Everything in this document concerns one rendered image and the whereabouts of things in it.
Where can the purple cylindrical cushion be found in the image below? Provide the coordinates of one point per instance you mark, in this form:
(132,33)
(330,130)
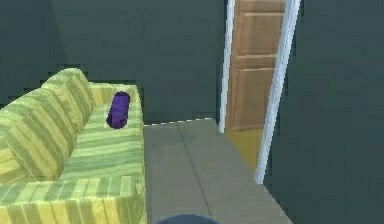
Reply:
(118,110)

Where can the dark blue round object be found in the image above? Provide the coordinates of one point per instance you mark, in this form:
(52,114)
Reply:
(188,220)

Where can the brown panelled wooden door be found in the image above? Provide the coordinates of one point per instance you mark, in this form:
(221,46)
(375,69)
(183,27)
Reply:
(253,73)

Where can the green striped sofa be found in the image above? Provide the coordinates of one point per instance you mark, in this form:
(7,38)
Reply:
(100,160)

